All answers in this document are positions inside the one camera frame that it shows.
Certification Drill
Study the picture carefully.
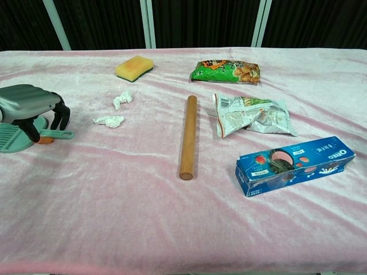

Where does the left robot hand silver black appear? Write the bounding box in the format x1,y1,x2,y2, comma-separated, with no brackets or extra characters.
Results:
0,84,71,144

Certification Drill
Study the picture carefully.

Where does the blue Oreo box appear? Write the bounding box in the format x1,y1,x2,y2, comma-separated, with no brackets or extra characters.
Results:
235,135,357,198

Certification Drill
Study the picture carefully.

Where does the yellow sponge with green pad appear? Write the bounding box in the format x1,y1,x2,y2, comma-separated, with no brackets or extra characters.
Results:
114,56,154,83

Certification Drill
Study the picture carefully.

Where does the crumpled white tissue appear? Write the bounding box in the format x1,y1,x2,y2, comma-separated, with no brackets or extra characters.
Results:
92,115,126,129
112,90,134,111

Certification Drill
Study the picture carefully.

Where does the wooden rolling pin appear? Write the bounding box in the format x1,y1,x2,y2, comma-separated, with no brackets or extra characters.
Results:
179,95,198,182

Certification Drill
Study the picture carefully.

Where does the white frame post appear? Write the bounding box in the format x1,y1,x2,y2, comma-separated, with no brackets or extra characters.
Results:
139,0,157,49
42,0,72,52
251,0,272,48

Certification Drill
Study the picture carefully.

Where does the green snack bag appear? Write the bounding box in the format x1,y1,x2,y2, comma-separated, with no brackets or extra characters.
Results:
189,59,261,85

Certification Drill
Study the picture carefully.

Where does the pink velvet tablecloth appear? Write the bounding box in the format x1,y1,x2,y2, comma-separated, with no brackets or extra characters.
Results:
0,47,367,275

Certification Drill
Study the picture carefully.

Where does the green cleaning brush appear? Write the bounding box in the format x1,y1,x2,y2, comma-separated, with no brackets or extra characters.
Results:
0,115,75,154

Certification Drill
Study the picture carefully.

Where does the crumpled silver snack bag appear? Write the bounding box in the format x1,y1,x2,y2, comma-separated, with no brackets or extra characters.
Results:
211,92,298,139

